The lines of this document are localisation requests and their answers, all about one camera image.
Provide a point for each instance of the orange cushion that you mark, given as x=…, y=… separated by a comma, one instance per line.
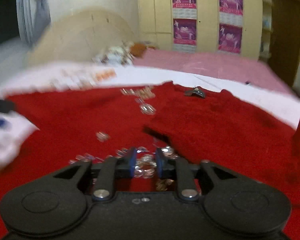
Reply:
x=137, y=49

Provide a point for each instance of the cream curved headboard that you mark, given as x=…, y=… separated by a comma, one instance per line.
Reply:
x=80, y=37

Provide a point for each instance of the red knit sweater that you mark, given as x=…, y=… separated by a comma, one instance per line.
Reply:
x=219, y=127

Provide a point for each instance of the upper right purple poster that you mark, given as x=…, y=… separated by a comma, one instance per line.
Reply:
x=231, y=12

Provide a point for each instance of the lower left purple poster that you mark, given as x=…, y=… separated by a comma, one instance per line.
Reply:
x=184, y=35

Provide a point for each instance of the pink bed cover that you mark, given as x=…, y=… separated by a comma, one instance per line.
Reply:
x=217, y=65

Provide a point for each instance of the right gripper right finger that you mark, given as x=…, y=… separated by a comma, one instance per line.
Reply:
x=178, y=170

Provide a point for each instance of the brown wooden door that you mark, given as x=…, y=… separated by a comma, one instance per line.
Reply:
x=285, y=39

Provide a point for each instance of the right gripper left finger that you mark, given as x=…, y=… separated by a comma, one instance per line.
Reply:
x=111, y=169

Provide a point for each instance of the white floral bed sheet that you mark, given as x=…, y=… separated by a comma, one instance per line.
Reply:
x=62, y=76

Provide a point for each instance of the upper left purple poster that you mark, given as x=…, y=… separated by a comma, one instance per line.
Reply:
x=184, y=9

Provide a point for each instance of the purple poster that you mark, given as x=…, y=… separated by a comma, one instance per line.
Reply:
x=231, y=12
x=184, y=35
x=230, y=38
x=184, y=9

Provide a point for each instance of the corner wall shelf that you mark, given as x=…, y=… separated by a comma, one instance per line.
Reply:
x=267, y=30

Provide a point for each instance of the patterned pillow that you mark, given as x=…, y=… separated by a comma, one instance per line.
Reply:
x=115, y=55

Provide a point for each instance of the lower right purple poster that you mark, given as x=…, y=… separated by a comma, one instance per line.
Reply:
x=230, y=38

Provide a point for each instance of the grey sweater neck label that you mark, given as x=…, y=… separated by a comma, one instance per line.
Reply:
x=196, y=91

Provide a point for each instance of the cream wardrobe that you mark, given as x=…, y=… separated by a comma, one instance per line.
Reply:
x=156, y=25

